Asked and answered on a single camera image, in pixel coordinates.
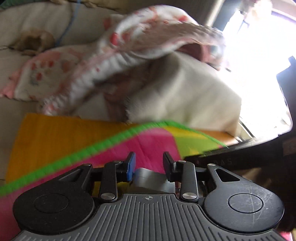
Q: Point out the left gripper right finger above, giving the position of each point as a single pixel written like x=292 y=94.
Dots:
x=184 y=173

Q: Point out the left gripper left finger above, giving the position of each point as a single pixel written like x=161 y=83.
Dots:
x=114 y=173

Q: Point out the colourful cartoon play mat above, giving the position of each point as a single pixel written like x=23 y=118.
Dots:
x=48 y=146

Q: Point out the beige covered sofa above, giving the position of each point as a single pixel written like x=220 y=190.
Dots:
x=154 y=64

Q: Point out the pink patterned blanket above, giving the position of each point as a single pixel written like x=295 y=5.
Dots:
x=62 y=77

